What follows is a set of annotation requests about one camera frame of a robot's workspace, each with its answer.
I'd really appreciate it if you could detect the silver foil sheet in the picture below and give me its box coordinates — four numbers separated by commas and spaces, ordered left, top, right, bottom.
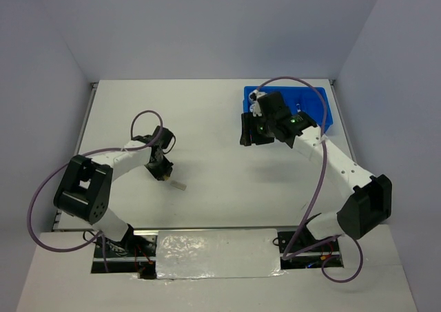
156, 229, 283, 280

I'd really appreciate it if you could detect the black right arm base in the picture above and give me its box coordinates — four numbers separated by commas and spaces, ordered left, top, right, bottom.
272, 226, 340, 257

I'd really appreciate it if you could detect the aluminium table edge rail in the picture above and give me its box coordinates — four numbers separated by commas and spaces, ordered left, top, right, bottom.
51, 81, 99, 231

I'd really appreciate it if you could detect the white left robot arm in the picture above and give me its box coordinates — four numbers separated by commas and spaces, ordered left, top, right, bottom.
54, 126, 176, 256

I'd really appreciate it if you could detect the blue plastic sorting bin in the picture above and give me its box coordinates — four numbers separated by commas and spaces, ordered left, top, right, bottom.
243, 85, 334, 132

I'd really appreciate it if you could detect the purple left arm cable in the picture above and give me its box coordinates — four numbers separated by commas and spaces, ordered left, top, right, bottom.
27, 110, 165, 273

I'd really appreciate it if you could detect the grey white eraser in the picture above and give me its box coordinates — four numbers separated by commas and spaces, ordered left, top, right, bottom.
170, 180, 187, 191

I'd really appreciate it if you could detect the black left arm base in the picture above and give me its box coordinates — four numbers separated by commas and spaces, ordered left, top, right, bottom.
90, 234, 158, 280

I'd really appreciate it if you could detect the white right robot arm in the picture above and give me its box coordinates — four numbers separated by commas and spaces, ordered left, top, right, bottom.
240, 90, 392, 251

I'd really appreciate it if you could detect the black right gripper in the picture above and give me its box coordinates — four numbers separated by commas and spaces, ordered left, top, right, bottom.
239, 111, 275, 146

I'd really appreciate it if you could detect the blue cleaning gel jar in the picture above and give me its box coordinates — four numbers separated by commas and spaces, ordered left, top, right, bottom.
249, 102, 262, 117

